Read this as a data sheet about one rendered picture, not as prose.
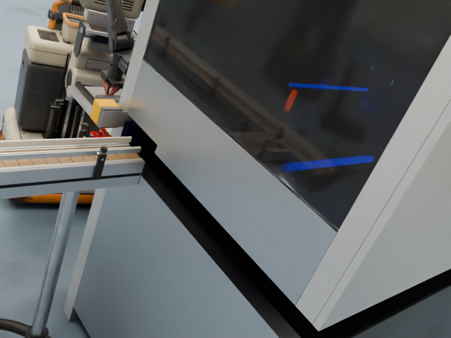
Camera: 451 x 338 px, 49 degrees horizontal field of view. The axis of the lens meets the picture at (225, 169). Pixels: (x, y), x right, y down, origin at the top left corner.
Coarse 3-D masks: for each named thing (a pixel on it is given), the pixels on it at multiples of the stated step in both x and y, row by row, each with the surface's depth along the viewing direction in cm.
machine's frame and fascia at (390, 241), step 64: (448, 64) 86; (192, 128) 140; (448, 128) 88; (192, 192) 142; (256, 192) 123; (384, 192) 97; (448, 192) 110; (256, 256) 125; (320, 256) 110; (384, 256) 109; (448, 256) 146; (320, 320) 111
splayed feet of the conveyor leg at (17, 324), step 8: (0, 320) 189; (8, 320) 189; (0, 328) 188; (8, 328) 187; (16, 328) 186; (24, 328) 186; (24, 336) 186; (32, 336) 183; (40, 336) 184; (48, 336) 187
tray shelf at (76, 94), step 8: (72, 88) 199; (88, 88) 204; (96, 88) 206; (72, 96) 197; (80, 96) 195; (80, 104) 193; (88, 104) 191; (88, 112) 188; (144, 152) 178; (152, 152) 181
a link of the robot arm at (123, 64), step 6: (132, 36) 186; (132, 42) 187; (126, 48) 188; (120, 54) 184; (126, 54) 184; (120, 60) 185; (126, 60) 182; (120, 66) 185; (126, 66) 182; (126, 72) 183
